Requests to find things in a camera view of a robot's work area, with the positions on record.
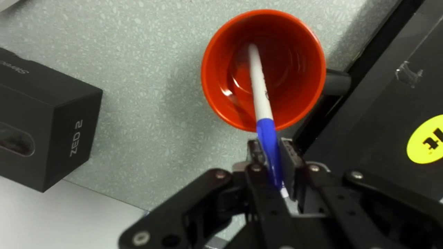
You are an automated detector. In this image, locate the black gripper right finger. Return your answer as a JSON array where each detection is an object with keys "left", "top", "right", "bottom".
[{"left": 276, "top": 136, "right": 443, "bottom": 249}]

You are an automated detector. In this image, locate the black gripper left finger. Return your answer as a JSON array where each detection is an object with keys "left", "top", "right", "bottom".
[{"left": 117, "top": 138, "right": 287, "bottom": 249}]

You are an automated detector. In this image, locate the blue white marker pen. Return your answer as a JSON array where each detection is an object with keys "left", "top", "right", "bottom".
[{"left": 246, "top": 43, "right": 290, "bottom": 201}]

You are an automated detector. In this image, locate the red cup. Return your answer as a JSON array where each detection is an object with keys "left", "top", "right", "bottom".
[{"left": 199, "top": 9, "right": 352, "bottom": 135}]

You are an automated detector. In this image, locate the black book with yellow logo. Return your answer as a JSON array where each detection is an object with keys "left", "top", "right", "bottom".
[{"left": 294, "top": 0, "right": 443, "bottom": 205}]

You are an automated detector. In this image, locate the small black cardboard box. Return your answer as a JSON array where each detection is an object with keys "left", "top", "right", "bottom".
[{"left": 0, "top": 46, "right": 103, "bottom": 194}]

